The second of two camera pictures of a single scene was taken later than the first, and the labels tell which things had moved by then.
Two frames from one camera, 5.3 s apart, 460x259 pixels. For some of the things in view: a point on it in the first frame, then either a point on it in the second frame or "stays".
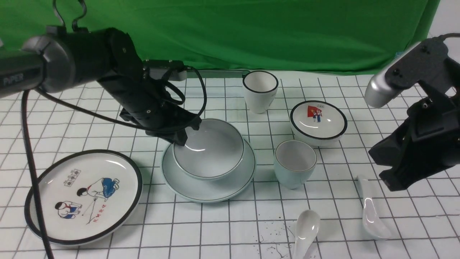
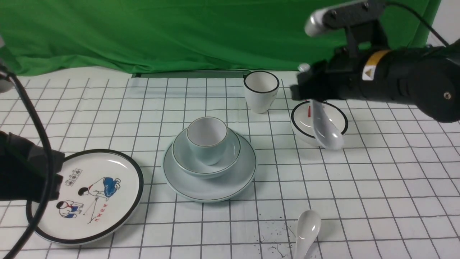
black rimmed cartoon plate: x=89 y=194 stays
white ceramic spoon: x=375 y=225 -> x=328 y=131
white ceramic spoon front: x=308 y=226 stays
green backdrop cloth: x=280 y=36 stays
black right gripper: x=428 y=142 -> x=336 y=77
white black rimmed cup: x=260 y=87 stays
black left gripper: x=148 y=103 -> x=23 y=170
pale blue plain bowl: x=215 y=149 stays
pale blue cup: x=294 y=162 -> x=207 y=136
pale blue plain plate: x=186 y=187 stays
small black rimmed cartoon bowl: x=317 y=123 stays
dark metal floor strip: x=217 y=73 stays
